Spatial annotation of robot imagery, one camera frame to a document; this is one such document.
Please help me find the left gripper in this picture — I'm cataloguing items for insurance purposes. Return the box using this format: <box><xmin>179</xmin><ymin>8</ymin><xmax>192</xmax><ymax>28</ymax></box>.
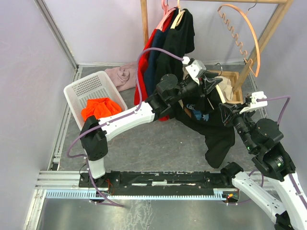
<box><xmin>169</xmin><ymin>71</ymin><xmax>224</xmax><ymax>105</ymax></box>

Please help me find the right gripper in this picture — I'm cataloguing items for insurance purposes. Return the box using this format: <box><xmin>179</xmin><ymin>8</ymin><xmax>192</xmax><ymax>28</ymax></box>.
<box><xmin>217</xmin><ymin>101</ymin><xmax>256</xmax><ymax>151</ymax></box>

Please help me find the cream hanger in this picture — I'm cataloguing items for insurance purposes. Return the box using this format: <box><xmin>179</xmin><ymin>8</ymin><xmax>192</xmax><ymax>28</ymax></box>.
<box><xmin>170</xmin><ymin>0</ymin><xmax>185</xmax><ymax>29</ymax></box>
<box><xmin>206</xmin><ymin>63</ymin><xmax>228</xmax><ymax>110</ymax></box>

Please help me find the black t shirt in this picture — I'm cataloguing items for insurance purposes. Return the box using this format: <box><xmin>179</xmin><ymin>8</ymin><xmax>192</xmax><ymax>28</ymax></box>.
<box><xmin>173</xmin><ymin>89</ymin><xmax>235</xmax><ymax>169</ymax></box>
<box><xmin>153</xmin><ymin>9</ymin><xmax>195</xmax><ymax>87</ymax></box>

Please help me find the peach hanger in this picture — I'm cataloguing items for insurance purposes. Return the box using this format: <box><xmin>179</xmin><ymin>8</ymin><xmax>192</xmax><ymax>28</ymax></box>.
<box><xmin>217</xmin><ymin>3</ymin><xmax>261</xmax><ymax>77</ymax></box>

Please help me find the orange t shirt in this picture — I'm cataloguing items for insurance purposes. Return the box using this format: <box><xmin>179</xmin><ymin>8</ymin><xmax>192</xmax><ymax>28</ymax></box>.
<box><xmin>81</xmin><ymin>98</ymin><xmax>123</xmax><ymax>121</ymax></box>

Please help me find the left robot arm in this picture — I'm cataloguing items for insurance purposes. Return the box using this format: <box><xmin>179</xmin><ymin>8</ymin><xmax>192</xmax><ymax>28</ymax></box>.
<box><xmin>80</xmin><ymin>71</ymin><xmax>222</xmax><ymax>187</ymax></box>

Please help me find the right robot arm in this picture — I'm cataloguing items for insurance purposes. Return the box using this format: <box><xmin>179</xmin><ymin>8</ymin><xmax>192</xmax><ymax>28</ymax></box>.
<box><xmin>219</xmin><ymin>103</ymin><xmax>307</xmax><ymax>230</ymax></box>

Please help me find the navy blue t shirt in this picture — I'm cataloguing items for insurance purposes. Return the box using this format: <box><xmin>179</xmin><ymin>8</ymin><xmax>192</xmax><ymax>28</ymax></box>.
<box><xmin>143</xmin><ymin>30</ymin><xmax>166</xmax><ymax>96</ymax></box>

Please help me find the red t shirt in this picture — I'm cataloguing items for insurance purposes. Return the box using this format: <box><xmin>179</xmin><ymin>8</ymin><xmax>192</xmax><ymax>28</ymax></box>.
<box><xmin>133</xmin><ymin>8</ymin><xmax>177</xmax><ymax>122</ymax></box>

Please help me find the pink hanger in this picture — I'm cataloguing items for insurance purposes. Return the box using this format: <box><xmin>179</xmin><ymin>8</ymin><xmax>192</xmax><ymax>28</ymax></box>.
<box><xmin>156</xmin><ymin>0</ymin><xmax>176</xmax><ymax>31</ymax></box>

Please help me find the beige cloth in rack base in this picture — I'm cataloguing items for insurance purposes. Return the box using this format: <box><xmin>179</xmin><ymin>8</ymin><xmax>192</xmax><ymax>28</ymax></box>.
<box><xmin>183</xmin><ymin>70</ymin><xmax>235</xmax><ymax>102</ymax></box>

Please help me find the wooden clothes rack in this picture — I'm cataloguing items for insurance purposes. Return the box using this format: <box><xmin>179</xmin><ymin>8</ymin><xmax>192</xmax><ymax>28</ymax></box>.
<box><xmin>140</xmin><ymin>0</ymin><xmax>295</xmax><ymax>105</ymax></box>

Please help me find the pink cloth on floor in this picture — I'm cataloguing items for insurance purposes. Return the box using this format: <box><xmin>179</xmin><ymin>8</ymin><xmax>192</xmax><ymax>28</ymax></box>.
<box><xmin>105</xmin><ymin>62</ymin><xmax>137</xmax><ymax>92</ymax></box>

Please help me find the white plastic basket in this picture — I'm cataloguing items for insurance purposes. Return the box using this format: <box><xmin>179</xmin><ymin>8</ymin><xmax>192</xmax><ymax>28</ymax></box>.
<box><xmin>63</xmin><ymin>71</ymin><xmax>128</xmax><ymax>129</ymax></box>

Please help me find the corner aluminium profile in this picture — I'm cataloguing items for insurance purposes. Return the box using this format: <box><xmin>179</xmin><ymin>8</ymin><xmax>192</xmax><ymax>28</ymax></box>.
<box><xmin>34</xmin><ymin>0</ymin><xmax>78</xmax><ymax>69</ymax></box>

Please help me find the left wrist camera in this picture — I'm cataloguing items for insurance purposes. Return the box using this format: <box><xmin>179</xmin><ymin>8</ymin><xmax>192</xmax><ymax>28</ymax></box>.
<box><xmin>182</xmin><ymin>56</ymin><xmax>207</xmax><ymax>85</ymax></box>

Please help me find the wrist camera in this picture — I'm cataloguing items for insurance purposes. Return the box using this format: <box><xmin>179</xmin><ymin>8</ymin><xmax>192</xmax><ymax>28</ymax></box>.
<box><xmin>182</xmin><ymin>56</ymin><xmax>207</xmax><ymax>85</ymax></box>
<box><xmin>239</xmin><ymin>91</ymin><xmax>268</xmax><ymax>114</ymax></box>

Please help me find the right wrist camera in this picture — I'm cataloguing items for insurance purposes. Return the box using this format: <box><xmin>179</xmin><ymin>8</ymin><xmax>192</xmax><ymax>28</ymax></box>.
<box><xmin>239</xmin><ymin>91</ymin><xmax>268</xmax><ymax>114</ymax></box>

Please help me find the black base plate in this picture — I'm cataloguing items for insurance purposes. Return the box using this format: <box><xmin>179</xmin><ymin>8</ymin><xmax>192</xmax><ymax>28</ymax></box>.
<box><xmin>79</xmin><ymin>171</ymin><xmax>238</xmax><ymax>196</ymax></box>

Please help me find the blue cable duct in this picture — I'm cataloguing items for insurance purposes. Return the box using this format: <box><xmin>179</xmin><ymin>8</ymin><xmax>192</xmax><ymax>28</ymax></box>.
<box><xmin>45</xmin><ymin>188</ymin><xmax>228</xmax><ymax>201</ymax></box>

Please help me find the aluminium frame rail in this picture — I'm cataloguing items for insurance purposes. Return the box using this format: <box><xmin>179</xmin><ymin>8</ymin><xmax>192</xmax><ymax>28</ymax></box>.
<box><xmin>23</xmin><ymin>64</ymin><xmax>307</xmax><ymax>230</ymax></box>

